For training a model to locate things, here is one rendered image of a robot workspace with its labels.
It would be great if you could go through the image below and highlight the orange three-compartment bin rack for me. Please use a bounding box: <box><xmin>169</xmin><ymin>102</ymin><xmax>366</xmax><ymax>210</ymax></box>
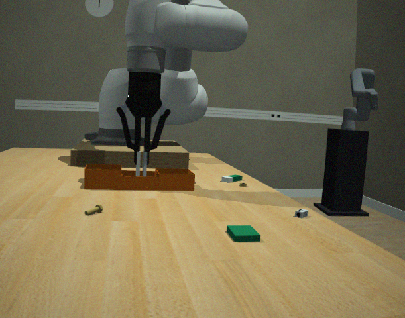
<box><xmin>84</xmin><ymin>164</ymin><xmax>195</xmax><ymax>191</ymax></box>

